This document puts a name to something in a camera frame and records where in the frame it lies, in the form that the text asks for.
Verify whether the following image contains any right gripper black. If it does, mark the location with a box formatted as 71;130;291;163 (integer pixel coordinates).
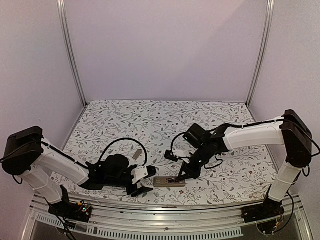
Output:
177;144;212;181

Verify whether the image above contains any grey remote control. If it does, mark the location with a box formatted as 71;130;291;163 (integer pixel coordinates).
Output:
153;176;186;188

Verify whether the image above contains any grey battery compartment cover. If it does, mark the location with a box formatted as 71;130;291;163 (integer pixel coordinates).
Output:
132;149;142;160

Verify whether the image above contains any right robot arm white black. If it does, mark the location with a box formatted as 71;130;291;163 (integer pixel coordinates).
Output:
176;109;313;218

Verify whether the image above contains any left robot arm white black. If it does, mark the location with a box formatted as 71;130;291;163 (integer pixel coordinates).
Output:
0;126;157;217

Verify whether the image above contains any floral patterned table mat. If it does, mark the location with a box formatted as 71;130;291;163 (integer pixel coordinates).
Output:
51;100;277;206

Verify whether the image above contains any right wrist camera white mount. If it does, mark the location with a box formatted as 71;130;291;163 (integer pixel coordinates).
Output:
164;149;192;162

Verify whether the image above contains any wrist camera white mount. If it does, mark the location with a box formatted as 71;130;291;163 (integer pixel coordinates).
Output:
164;149;192;162
131;166;148;185

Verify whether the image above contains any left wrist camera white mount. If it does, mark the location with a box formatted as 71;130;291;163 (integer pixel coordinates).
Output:
131;166;148;185

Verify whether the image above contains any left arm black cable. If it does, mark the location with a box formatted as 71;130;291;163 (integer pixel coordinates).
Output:
98;137;148;168

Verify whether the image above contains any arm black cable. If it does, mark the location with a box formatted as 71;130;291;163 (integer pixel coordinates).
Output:
171;132;187;157
98;137;148;168

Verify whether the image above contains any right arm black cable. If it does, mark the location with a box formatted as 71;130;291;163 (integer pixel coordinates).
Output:
171;132;187;157

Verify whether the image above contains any aluminium front rail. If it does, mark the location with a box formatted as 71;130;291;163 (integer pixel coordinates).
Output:
20;194;317;240

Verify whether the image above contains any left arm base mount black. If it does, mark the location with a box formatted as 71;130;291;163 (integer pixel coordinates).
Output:
48;185;93;223

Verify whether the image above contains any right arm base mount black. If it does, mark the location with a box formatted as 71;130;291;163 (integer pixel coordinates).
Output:
241;197;285;235

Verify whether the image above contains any right aluminium frame post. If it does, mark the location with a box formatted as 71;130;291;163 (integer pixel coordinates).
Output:
245;0;275;108

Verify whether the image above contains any aluminium frame post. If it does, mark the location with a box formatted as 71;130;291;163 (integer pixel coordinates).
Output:
245;0;275;108
56;0;88;107

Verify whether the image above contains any left aluminium frame post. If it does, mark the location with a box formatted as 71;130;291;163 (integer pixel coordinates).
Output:
56;0;88;107

